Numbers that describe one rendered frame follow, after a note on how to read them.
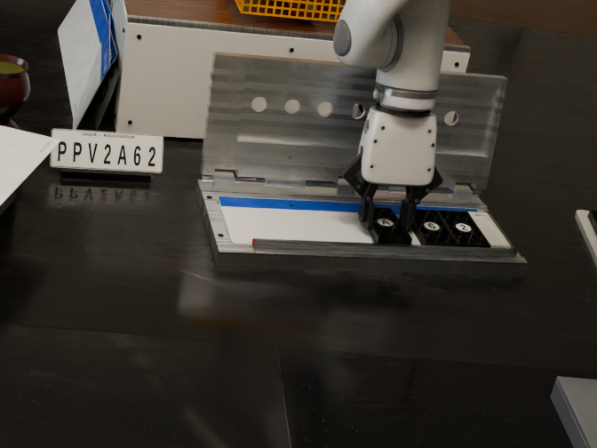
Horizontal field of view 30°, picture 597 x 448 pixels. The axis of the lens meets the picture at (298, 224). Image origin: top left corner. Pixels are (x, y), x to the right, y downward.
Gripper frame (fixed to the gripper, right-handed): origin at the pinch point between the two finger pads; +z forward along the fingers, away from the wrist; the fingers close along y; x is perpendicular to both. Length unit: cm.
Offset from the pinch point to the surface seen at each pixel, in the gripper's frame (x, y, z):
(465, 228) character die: 0.2, 12.2, 1.4
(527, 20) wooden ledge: 109, 70, -18
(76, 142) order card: 17.2, -41.9, -3.7
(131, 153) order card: 16.9, -34.1, -2.6
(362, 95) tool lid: 10.9, -2.4, -14.7
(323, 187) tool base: 11.1, -6.2, -0.6
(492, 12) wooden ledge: 112, 62, -19
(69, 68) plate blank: 53, -41, -8
